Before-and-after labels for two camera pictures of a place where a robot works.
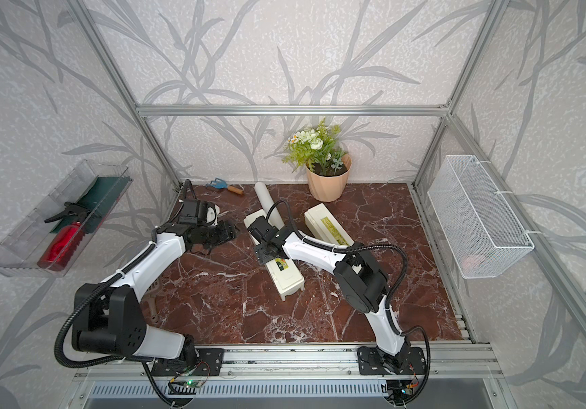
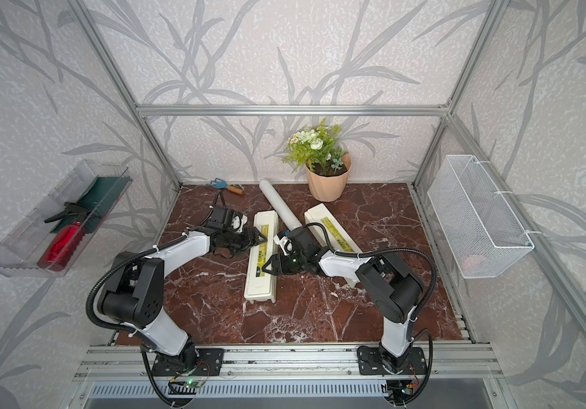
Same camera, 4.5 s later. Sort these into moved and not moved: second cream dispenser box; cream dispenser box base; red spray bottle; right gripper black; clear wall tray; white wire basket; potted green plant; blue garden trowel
Moved: right gripper black; cream dispenser box base
Not moved: potted green plant; second cream dispenser box; red spray bottle; white wire basket; clear wall tray; blue garden trowel
